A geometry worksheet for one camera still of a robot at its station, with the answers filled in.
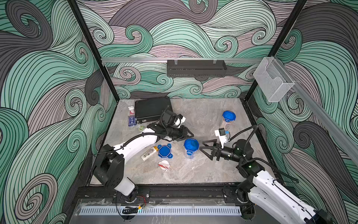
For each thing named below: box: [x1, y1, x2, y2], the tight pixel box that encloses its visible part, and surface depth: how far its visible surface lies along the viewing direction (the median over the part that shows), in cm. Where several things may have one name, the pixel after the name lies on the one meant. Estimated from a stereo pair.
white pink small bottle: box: [127, 105, 136, 117], surface depth 110 cm
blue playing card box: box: [128, 115, 137, 127], surface depth 106 cm
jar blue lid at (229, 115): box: [222, 110, 237, 123], surface depth 94 cm
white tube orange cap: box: [140, 146, 159, 161], surface depth 89 cm
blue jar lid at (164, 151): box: [157, 143, 173, 159], surface depth 92 cm
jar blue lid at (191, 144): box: [183, 138, 200, 156], surface depth 80 cm
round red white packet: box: [158, 159, 171, 170], surface depth 86 cm
